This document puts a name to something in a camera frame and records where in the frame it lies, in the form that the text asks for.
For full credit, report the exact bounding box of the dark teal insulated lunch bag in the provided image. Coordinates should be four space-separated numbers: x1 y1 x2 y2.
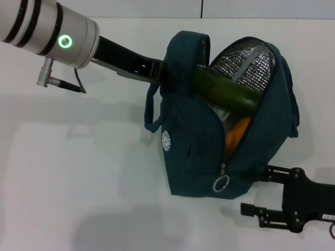
143 30 299 200

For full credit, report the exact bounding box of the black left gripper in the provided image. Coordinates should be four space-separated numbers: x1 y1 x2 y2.
90 35 181 92

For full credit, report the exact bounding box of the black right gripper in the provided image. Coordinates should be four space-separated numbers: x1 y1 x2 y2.
240 164 335 233

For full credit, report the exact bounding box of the orange pear fruit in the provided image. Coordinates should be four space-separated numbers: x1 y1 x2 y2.
224 117 252 160

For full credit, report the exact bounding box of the green cucumber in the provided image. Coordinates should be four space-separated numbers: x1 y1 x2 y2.
193 66 260 116

